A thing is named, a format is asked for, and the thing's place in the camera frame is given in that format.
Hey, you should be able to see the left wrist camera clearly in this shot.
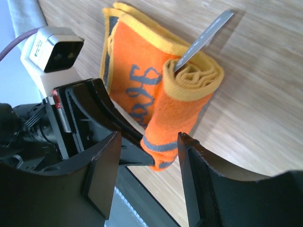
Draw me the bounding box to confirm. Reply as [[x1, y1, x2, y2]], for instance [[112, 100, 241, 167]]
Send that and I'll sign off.
[[20, 26, 84, 98]]

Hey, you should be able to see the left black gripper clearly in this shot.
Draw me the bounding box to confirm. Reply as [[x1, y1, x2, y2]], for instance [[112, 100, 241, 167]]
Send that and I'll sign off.
[[45, 79, 154, 166]]

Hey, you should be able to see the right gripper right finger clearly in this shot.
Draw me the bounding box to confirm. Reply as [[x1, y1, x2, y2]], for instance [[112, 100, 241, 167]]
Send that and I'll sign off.
[[178, 133, 303, 227]]

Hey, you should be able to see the orange grey giraffe towel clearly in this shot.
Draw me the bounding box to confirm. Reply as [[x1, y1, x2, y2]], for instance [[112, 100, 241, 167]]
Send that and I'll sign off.
[[100, 2, 224, 171]]

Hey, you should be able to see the grey towel hanging loop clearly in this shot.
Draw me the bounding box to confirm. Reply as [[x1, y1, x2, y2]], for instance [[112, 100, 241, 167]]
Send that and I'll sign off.
[[174, 10, 235, 73]]

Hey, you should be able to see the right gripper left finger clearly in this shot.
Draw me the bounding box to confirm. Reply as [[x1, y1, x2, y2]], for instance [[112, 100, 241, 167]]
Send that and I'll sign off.
[[0, 132, 122, 227]]

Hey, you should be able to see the grey cloth at left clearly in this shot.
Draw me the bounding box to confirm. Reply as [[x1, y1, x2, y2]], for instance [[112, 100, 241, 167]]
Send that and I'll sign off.
[[7, 0, 48, 41]]

